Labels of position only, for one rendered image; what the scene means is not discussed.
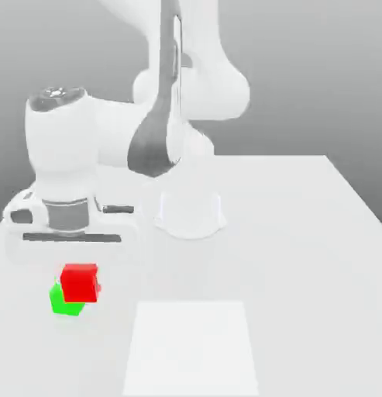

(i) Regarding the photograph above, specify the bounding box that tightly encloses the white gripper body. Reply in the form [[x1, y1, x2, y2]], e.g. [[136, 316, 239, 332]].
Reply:
[[5, 216, 139, 267]]

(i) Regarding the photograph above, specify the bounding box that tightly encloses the small red cube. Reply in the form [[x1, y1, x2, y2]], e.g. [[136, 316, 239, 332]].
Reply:
[[59, 262, 102, 304]]

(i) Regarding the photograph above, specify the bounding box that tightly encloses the small green cube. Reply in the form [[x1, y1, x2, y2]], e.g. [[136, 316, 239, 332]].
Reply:
[[48, 276, 86, 318]]

